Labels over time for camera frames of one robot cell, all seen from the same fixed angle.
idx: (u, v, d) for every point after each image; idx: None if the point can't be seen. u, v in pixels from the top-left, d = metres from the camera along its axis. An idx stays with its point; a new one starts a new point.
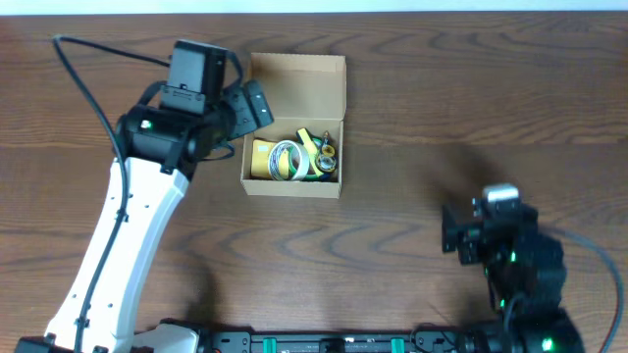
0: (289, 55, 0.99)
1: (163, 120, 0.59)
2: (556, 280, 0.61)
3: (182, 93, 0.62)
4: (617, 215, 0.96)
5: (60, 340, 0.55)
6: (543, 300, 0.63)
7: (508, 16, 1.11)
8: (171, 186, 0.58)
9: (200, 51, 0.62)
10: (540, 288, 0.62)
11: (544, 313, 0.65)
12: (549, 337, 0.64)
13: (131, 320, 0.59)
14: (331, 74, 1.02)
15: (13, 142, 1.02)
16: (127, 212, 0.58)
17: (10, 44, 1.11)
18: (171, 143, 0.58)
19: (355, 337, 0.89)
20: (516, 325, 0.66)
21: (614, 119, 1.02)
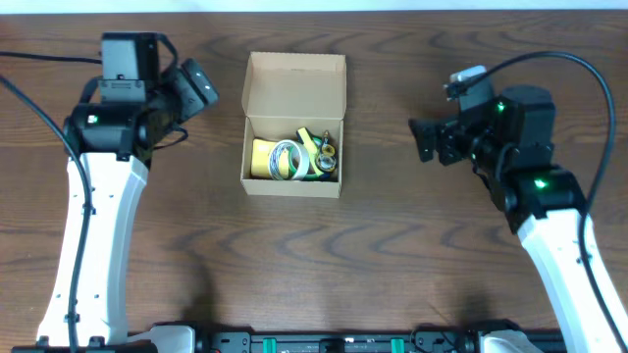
0: (289, 55, 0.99)
1: (109, 112, 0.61)
2: (545, 118, 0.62)
3: (121, 83, 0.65)
4: (620, 214, 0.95)
5: (55, 341, 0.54)
6: (530, 141, 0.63)
7: (508, 15, 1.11)
8: (130, 172, 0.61)
9: (129, 38, 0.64)
10: (528, 126, 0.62)
11: (539, 162, 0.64)
12: (542, 176, 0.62)
13: (122, 309, 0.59)
14: (332, 74, 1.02)
15: (13, 142, 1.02)
16: (92, 204, 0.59)
17: (10, 43, 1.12)
18: (121, 132, 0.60)
19: (355, 337, 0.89)
20: (510, 175, 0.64)
21: (616, 117, 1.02)
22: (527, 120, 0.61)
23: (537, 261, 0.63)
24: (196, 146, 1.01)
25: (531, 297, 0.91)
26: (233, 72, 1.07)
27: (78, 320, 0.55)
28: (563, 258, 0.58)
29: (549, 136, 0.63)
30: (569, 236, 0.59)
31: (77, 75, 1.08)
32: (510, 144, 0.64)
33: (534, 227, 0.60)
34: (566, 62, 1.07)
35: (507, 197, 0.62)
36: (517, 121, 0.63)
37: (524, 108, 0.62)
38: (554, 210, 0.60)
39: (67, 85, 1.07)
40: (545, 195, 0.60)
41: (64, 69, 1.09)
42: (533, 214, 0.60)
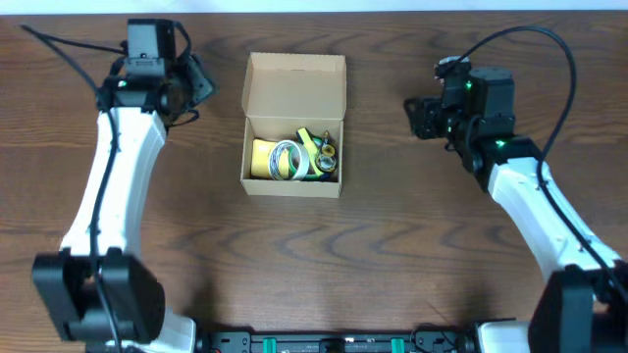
0: (289, 56, 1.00)
1: (135, 83, 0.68)
2: (506, 91, 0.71)
3: (142, 62, 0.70)
4: (619, 214, 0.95)
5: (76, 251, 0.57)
6: (494, 113, 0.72)
7: (507, 16, 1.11)
8: (151, 125, 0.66)
9: (151, 23, 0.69)
10: (492, 98, 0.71)
11: (504, 130, 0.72)
12: (503, 139, 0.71)
13: (136, 237, 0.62)
14: (332, 75, 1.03)
15: (14, 141, 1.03)
16: (119, 144, 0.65)
17: (11, 44, 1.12)
18: (145, 95, 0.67)
19: (355, 337, 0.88)
20: (477, 139, 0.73)
21: (614, 118, 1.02)
22: (491, 93, 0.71)
23: (512, 210, 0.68)
24: (197, 146, 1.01)
25: (531, 297, 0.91)
26: (234, 73, 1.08)
27: (100, 233, 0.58)
28: (524, 187, 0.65)
29: (512, 107, 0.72)
30: (529, 173, 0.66)
31: (78, 75, 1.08)
32: (478, 115, 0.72)
33: (497, 173, 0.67)
34: (565, 63, 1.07)
35: (474, 158, 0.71)
36: (483, 94, 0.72)
37: (487, 82, 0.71)
38: (518, 162, 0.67)
39: (68, 85, 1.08)
40: (506, 151, 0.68)
41: (66, 69, 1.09)
42: (495, 164, 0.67)
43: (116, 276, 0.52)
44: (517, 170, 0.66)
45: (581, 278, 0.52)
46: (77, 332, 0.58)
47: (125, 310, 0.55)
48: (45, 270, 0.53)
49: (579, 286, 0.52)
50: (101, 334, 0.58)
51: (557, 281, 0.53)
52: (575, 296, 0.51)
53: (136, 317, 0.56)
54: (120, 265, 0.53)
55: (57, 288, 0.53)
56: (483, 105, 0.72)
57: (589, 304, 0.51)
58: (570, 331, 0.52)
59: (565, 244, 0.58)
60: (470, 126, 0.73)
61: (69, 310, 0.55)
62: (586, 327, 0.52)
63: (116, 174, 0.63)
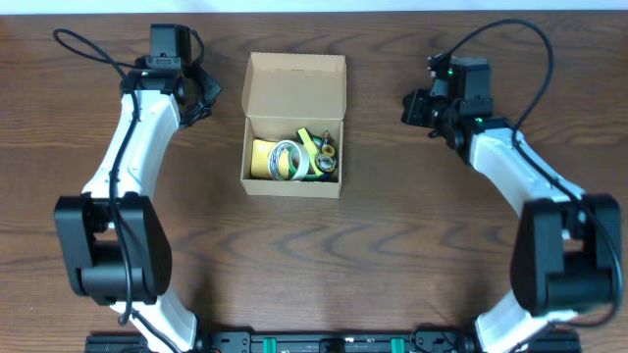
0: (289, 56, 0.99)
1: (156, 73, 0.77)
2: (484, 77, 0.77)
3: (163, 60, 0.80)
4: (618, 214, 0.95)
5: (96, 195, 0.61)
6: (474, 96, 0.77)
7: (507, 16, 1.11)
8: (166, 105, 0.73)
9: (172, 26, 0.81)
10: (472, 84, 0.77)
11: (483, 110, 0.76)
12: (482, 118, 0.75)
13: (149, 194, 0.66)
14: (331, 74, 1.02)
15: (14, 142, 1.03)
16: (139, 114, 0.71)
17: (10, 44, 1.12)
18: (165, 81, 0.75)
19: (355, 337, 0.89)
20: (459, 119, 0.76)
21: (613, 118, 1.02)
22: (470, 76, 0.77)
23: (491, 172, 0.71)
24: (196, 146, 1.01)
25: None
26: (233, 72, 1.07)
27: (119, 184, 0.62)
28: (498, 145, 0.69)
29: (490, 90, 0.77)
30: (504, 137, 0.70)
31: (77, 75, 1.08)
32: (458, 97, 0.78)
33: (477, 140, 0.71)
34: (565, 63, 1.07)
35: (456, 135, 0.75)
36: (462, 78, 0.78)
37: (467, 68, 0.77)
38: (494, 131, 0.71)
39: (67, 85, 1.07)
40: (485, 126, 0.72)
41: (65, 69, 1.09)
42: (474, 135, 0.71)
43: (128, 208, 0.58)
44: (495, 135, 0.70)
45: (550, 205, 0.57)
46: (89, 285, 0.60)
47: (136, 249, 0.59)
48: (66, 210, 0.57)
49: (550, 213, 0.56)
50: (114, 286, 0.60)
51: (528, 211, 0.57)
52: (546, 221, 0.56)
53: (147, 261, 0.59)
54: (134, 207, 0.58)
55: (77, 229, 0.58)
56: (462, 88, 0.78)
57: (559, 226, 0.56)
58: (545, 255, 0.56)
59: (536, 183, 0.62)
60: (452, 105, 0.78)
61: (85, 254, 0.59)
62: (558, 250, 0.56)
63: (136, 138, 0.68)
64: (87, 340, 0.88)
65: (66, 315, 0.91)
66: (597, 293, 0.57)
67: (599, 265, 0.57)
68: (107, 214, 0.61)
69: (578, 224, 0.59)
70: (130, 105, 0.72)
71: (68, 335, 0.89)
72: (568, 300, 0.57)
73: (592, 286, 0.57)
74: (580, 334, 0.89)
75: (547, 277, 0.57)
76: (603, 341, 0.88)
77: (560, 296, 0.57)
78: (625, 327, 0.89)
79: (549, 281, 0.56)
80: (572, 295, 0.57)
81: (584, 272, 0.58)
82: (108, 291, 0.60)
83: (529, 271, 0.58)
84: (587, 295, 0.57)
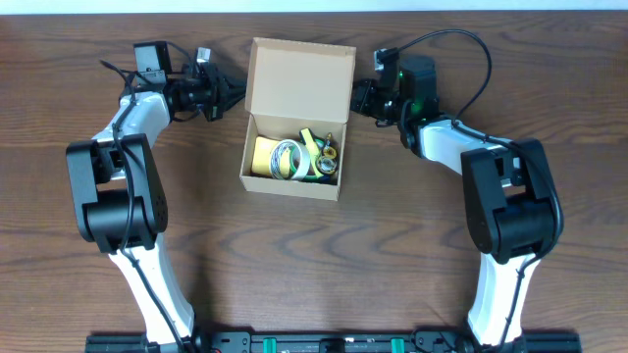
0: (293, 42, 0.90)
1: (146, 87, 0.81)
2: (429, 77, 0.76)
3: (149, 75, 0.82)
4: (618, 214, 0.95)
5: (104, 140, 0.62)
6: (422, 99, 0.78)
7: (508, 16, 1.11)
8: (157, 98, 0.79)
9: (152, 44, 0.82)
10: (420, 85, 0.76)
11: (430, 112, 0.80)
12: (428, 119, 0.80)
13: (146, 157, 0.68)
14: (338, 65, 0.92)
15: (14, 142, 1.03)
16: (135, 99, 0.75)
17: (11, 44, 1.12)
18: (156, 93, 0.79)
19: (355, 337, 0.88)
20: (412, 122, 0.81)
21: (614, 118, 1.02)
22: (418, 84, 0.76)
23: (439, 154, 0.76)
24: (196, 146, 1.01)
25: (531, 298, 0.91)
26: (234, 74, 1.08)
27: (122, 134, 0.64)
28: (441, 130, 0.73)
29: (437, 91, 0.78)
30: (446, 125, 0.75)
31: (77, 75, 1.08)
32: (408, 100, 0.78)
33: (423, 132, 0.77)
34: (565, 63, 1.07)
35: (407, 136, 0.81)
36: (411, 85, 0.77)
37: (414, 75, 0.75)
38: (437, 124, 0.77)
39: (67, 85, 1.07)
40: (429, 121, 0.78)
41: (65, 69, 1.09)
42: (421, 127, 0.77)
43: (131, 141, 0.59)
44: (436, 126, 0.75)
45: (483, 150, 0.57)
46: (95, 228, 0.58)
47: (140, 180, 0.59)
48: (77, 152, 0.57)
49: (483, 156, 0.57)
50: (117, 227, 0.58)
51: (464, 160, 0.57)
52: (484, 164, 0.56)
53: (146, 195, 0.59)
54: (135, 139, 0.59)
55: (88, 167, 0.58)
56: (412, 92, 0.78)
57: (495, 168, 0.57)
58: (489, 196, 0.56)
59: (472, 142, 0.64)
60: (404, 108, 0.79)
61: (91, 190, 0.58)
62: (499, 190, 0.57)
63: (133, 115, 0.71)
64: (87, 340, 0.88)
65: (66, 315, 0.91)
66: (546, 225, 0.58)
67: (538, 196, 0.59)
68: (110, 162, 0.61)
69: (514, 170, 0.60)
70: (128, 99, 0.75)
71: (68, 336, 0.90)
72: (522, 236, 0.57)
73: (541, 220, 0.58)
74: (581, 334, 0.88)
75: (497, 215, 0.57)
76: (603, 341, 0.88)
77: (514, 233, 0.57)
78: (625, 327, 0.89)
79: (499, 221, 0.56)
80: (525, 231, 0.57)
81: (531, 208, 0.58)
82: (113, 233, 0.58)
83: (479, 218, 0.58)
84: (539, 228, 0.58)
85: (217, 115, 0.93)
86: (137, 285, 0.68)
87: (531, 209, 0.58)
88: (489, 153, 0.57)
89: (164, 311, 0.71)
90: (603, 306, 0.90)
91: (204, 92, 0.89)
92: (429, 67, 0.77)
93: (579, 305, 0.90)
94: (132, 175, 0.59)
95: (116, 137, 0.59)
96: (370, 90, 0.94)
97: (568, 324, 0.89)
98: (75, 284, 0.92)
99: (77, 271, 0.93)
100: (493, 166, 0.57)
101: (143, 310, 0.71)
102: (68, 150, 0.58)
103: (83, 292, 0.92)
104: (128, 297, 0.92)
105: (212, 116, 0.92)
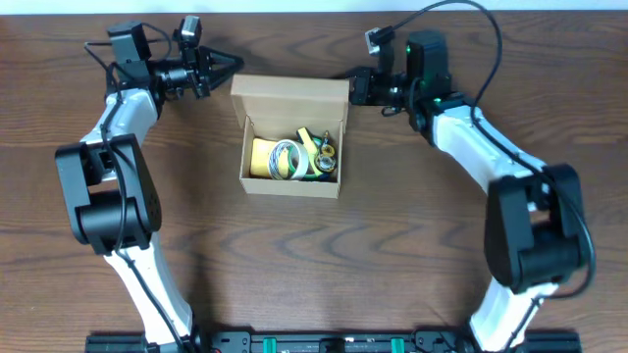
0: (280, 95, 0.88)
1: (132, 83, 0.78)
2: (439, 51, 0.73)
3: (130, 67, 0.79)
4: (618, 214, 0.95)
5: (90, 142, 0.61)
6: (432, 75, 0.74)
7: (506, 17, 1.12)
8: (143, 93, 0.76)
9: (129, 32, 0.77)
10: (431, 59, 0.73)
11: (443, 89, 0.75)
12: (441, 97, 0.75)
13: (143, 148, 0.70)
14: (331, 106, 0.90)
15: (14, 142, 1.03)
16: (121, 98, 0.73)
17: (12, 44, 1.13)
18: (141, 85, 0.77)
19: (355, 337, 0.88)
20: (422, 100, 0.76)
21: (614, 118, 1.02)
22: (427, 56, 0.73)
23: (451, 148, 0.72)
24: (196, 146, 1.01)
25: None
26: None
27: (110, 135, 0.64)
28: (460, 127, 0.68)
29: (447, 68, 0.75)
30: (463, 117, 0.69)
31: (78, 75, 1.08)
32: (418, 77, 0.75)
33: (437, 121, 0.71)
34: (564, 63, 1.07)
35: (418, 118, 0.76)
36: (419, 59, 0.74)
37: (422, 47, 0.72)
38: (452, 111, 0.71)
39: (68, 85, 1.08)
40: (444, 104, 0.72)
41: (65, 69, 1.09)
42: (435, 116, 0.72)
43: (122, 141, 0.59)
44: (453, 115, 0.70)
45: (513, 183, 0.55)
46: (89, 229, 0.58)
47: (131, 180, 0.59)
48: (68, 156, 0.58)
49: (511, 188, 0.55)
50: (111, 228, 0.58)
51: (493, 190, 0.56)
52: (512, 196, 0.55)
53: (138, 195, 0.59)
54: (126, 140, 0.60)
55: (78, 171, 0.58)
56: (420, 68, 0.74)
57: (521, 200, 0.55)
58: (513, 230, 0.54)
59: (498, 157, 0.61)
60: (413, 85, 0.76)
61: (82, 192, 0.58)
62: (526, 226, 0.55)
63: (122, 114, 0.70)
64: (86, 340, 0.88)
65: (66, 315, 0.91)
66: (569, 261, 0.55)
67: (567, 234, 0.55)
68: (101, 163, 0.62)
69: (545, 197, 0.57)
70: (113, 95, 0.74)
71: (67, 335, 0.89)
72: (543, 271, 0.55)
73: (564, 256, 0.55)
74: (581, 334, 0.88)
75: (519, 250, 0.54)
76: (604, 341, 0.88)
77: (535, 269, 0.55)
78: (625, 327, 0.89)
79: (522, 255, 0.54)
80: (547, 266, 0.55)
81: (556, 242, 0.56)
82: (107, 235, 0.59)
83: (499, 248, 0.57)
84: (560, 264, 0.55)
85: (203, 93, 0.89)
86: (136, 285, 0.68)
87: (556, 244, 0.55)
88: (519, 185, 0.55)
89: (162, 311, 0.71)
90: (603, 306, 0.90)
91: (181, 74, 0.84)
92: (438, 39, 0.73)
93: (579, 305, 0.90)
94: (124, 175, 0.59)
95: (104, 139, 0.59)
96: (371, 78, 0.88)
97: (568, 324, 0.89)
98: (75, 284, 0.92)
99: (77, 271, 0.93)
100: (522, 199, 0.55)
101: (141, 309, 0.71)
102: (58, 156, 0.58)
103: (83, 292, 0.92)
104: (128, 297, 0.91)
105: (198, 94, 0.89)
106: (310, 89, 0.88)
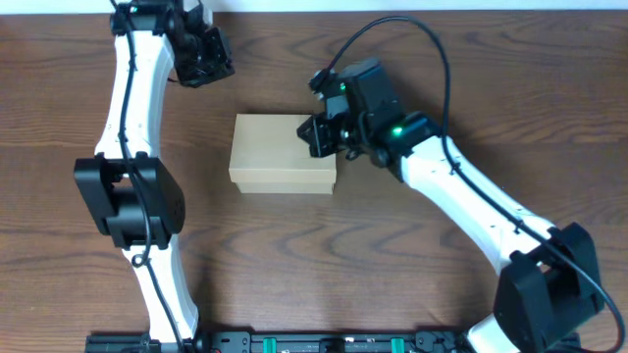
0: (275, 176, 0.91)
1: (147, 11, 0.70)
2: (373, 76, 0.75)
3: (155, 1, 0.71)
4: (620, 213, 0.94)
5: (111, 155, 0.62)
6: (377, 106, 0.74)
7: (506, 17, 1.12)
8: (162, 46, 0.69)
9: None
10: (368, 88, 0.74)
11: (392, 115, 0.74)
12: (397, 126, 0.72)
13: (157, 133, 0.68)
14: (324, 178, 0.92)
15: (13, 141, 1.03)
16: (134, 64, 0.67)
17: (12, 44, 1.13)
18: (155, 20, 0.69)
19: (354, 337, 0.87)
20: (377, 134, 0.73)
21: (613, 117, 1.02)
22: (363, 85, 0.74)
23: (432, 194, 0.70)
24: (197, 146, 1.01)
25: None
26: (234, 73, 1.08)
27: (129, 144, 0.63)
28: (439, 174, 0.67)
29: (390, 92, 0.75)
30: (437, 157, 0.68)
31: (78, 75, 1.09)
32: (363, 113, 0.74)
33: (405, 163, 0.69)
34: (564, 62, 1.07)
35: (380, 153, 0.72)
36: (358, 93, 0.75)
37: (356, 78, 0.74)
38: (420, 148, 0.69)
39: (68, 84, 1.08)
40: (405, 137, 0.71)
41: (66, 69, 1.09)
42: (402, 157, 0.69)
43: (145, 166, 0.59)
44: (423, 157, 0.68)
45: (528, 266, 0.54)
46: (115, 228, 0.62)
47: (154, 199, 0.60)
48: (84, 170, 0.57)
49: (527, 274, 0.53)
50: (134, 227, 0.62)
51: (508, 279, 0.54)
52: (531, 283, 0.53)
53: (163, 210, 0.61)
54: (148, 164, 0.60)
55: (97, 187, 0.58)
56: (363, 100, 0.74)
57: (542, 282, 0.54)
58: (536, 314, 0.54)
59: (498, 226, 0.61)
60: (361, 121, 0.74)
61: (105, 204, 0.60)
62: (545, 302, 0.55)
63: (136, 90, 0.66)
64: (86, 340, 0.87)
65: (65, 315, 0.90)
66: (586, 314, 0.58)
67: (583, 295, 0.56)
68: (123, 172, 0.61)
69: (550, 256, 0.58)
70: (127, 48, 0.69)
71: (66, 335, 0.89)
72: (564, 331, 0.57)
73: (581, 313, 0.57)
74: (581, 334, 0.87)
75: (542, 327, 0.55)
76: (603, 342, 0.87)
77: (557, 335, 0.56)
78: None
79: (545, 330, 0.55)
80: (565, 327, 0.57)
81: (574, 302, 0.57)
82: (130, 230, 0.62)
83: (519, 322, 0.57)
84: (578, 321, 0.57)
85: (195, 84, 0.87)
86: (147, 280, 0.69)
87: (574, 305, 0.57)
88: (535, 269, 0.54)
89: (168, 310, 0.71)
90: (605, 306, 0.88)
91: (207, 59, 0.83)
92: (369, 68, 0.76)
93: None
94: (145, 194, 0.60)
95: (125, 159, 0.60)
96: (325, 127, 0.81)
97: None
98: (75, 284, 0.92)
99: (77, 270, 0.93)
100: (541, 283, 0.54)
101: (148, 306, 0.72)
102: (77, 170, 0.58)
103: (83, 292, 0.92)
104: (128, 297, 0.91)
105: (191, 82, 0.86)
106: (303, 176, 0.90)
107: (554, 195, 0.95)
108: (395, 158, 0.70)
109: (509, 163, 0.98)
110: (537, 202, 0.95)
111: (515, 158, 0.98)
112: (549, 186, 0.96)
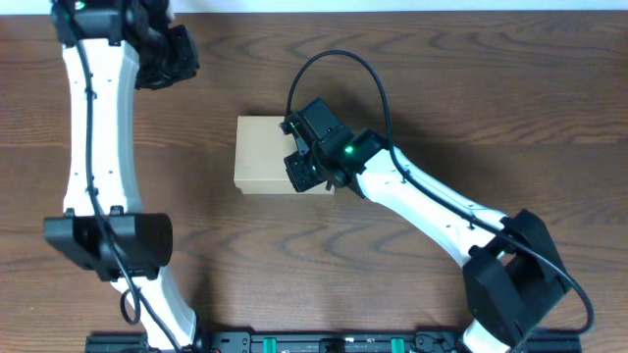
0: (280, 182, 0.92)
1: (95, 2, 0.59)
2: (317, 110, 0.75)
3: None
4: (618, 214, 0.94)
5: (80, 211, 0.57)
6: (325, 134, 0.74)
7: (506, 17, 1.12)
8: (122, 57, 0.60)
9: None
10: (313, 122, 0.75)
11: (342, 137, 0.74)
12: (347, 145, 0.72)
13: (131, 165, 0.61)
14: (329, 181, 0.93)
15: (14, 142, 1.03)
16: (93, 90, 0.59)
17: (11, 44, 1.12)
18: (109, 15, 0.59)
19: (355, 337, 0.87)
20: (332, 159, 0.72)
21: (612, 118, 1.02)
22: (309, 119, 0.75)
23: (393, 206, 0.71)
24: (196, 146, 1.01)
25: None
26: (233, 73, 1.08)
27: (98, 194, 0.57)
28: (392, 185, 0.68)
29: (335, 121, 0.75)
30: (390, 168, 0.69)
31: None
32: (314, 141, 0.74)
33: (361, 179, 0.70)
34: (563, 63, 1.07)
35: (337, 174, 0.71)
36: (306, 126, 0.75)
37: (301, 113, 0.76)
38: (373, 163, 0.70)
39: (68, 85, 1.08)
40: (359, 155, 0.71)
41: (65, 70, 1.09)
42: (357, 174, 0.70)
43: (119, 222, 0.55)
44: (377, 172, 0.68)
45: (484, 260, 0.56)
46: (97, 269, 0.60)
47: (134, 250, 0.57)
48: (53, 227, 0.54)
49: (486, 266, 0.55)
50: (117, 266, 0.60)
51: (469, 275, 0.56)
52: (492, 274, 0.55)
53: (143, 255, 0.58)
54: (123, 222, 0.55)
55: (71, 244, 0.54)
56: (312, 129, 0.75)
57: (501, 271, 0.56)
58: (504, 303, 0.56)
59: (455, 227, 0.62)
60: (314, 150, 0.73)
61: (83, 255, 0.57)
62: (510, 290, 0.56)
63: (100, 121, 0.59)
64: (86, 340, 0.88)
65: (66, 315, 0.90)
66: (556, 294, 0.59)
67: (548, 277, 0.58)
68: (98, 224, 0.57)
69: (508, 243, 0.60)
70: (80, 68, 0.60)
71: (67, 335, 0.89)
72: (539, 317, 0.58)
73: (551, 295, 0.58)
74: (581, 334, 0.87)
75: (514, 315, 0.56)
76: (604, 342, 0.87)
77: (533, 322, 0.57)
78: (625, 327, 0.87)
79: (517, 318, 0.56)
80: (539, 313, 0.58)
81: (543, 285, 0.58)
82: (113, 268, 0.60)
83: (494, 316, 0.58)
84: (551, 302, 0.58)
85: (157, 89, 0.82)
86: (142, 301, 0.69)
87: (543, 288, 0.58)
88: (492, 259, 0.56)
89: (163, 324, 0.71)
90: (604, 306, 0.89)
91: None
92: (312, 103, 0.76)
93: (580, 304, 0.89)
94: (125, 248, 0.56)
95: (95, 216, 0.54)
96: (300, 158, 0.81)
97: (569, 324, 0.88)
98: (75, 284, 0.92)
99: (77, 270, 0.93)
100: (502, 272, 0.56)
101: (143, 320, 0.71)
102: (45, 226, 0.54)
103: (83, 292, 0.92)
104: None
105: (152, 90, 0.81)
106: None
107: (552, 196, 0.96)
108: (351, 176, 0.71)
109: (509, 164, 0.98)
110: (535, 203, 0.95)
111: (514, 158, 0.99)
112: (548, 187, 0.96)
